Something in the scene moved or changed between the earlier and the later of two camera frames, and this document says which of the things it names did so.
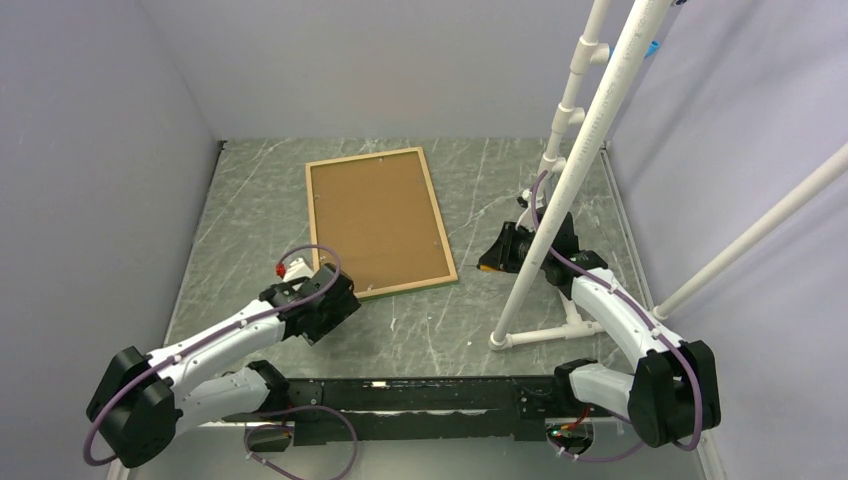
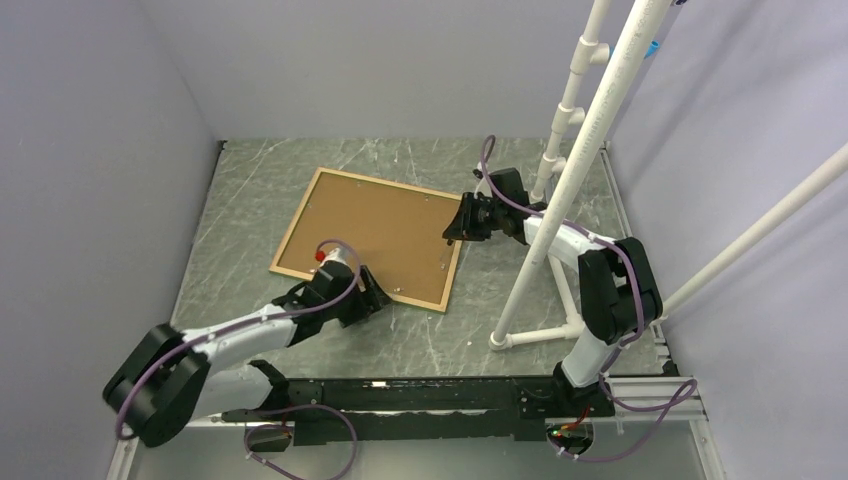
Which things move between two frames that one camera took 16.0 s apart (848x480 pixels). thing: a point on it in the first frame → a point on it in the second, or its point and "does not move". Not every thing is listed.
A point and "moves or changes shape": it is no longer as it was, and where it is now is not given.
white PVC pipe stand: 637,44 does not move
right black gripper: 500,256 → 462,228
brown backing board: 379,213 moves or changes shape
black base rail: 420,410 does not move
